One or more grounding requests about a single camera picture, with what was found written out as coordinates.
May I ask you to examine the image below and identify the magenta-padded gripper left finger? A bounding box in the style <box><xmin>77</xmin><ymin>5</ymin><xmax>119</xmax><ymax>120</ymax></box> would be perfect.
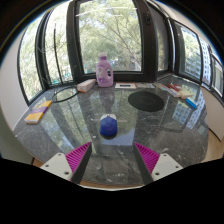
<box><xmin>39</xmin><ymin>141</ymin><xmax>93</xmax><ymax>185</ymax></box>

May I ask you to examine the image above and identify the purple plastic bottle white cap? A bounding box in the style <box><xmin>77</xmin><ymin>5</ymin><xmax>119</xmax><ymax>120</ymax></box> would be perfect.
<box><xmin>95</xmin><ymin>51</ymin><xmax>115</xmax><ymax>88</ymax></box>

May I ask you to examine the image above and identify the cream-coloured box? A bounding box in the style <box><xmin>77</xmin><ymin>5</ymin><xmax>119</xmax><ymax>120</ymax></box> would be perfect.
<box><xmin>178</xmin><ymin>89</ymin><xmax>195</xmax><ymax>100</ymax></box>

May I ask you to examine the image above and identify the beige cardboard box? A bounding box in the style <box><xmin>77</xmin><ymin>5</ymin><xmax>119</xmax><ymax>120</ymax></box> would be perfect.
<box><xmin>76</xmin><ymin>78</ymin><xmax>97</xmax><ymax>93</ymax></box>

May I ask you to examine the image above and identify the yellow and purple box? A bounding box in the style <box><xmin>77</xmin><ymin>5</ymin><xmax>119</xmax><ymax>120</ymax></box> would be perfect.
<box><xmin>24</xmin><ymin>100</ymin><xmax>54</xmax><ymax>125</ymax></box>

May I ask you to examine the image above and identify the blue and white computer mouse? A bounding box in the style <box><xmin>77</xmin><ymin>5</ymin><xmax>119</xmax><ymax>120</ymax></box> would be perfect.
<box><xmin>99</xmin><ymin>113</ymin><xmax>118</xmax><ymax>138</ymax></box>

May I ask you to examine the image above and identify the red book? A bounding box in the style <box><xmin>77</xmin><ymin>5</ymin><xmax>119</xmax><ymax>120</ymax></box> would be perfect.
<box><xmin>167</xmin><ymin>83</ymin><xmax>183</xmax><ymax>92</ymax></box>

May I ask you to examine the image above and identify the white booklet orange edge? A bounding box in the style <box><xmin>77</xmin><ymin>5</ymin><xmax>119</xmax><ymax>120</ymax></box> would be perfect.
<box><xmin>114</xmin><ymin>82</ymin><xmax>138</xmax><ymax>90</ymax></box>

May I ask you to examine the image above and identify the black cable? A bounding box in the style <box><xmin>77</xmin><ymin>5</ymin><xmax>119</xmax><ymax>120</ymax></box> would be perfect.
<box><xmin>51</xmin><ymin>23</ymin><xmax>80</xmax><ymax>103</ymax></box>

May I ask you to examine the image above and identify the round black mouse pad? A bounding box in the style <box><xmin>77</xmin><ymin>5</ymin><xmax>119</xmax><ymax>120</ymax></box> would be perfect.
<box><xmin>127</xmin><ymin>91</ymin><xmax>165</xmax><ymax>113</ymax></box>

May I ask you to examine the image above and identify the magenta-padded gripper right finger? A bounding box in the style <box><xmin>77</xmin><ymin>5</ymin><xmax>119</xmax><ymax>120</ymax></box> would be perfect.
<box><xmin>133</xmin><ymin>142</ymin><xmax>184</xmax><ymax>186</ymax></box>

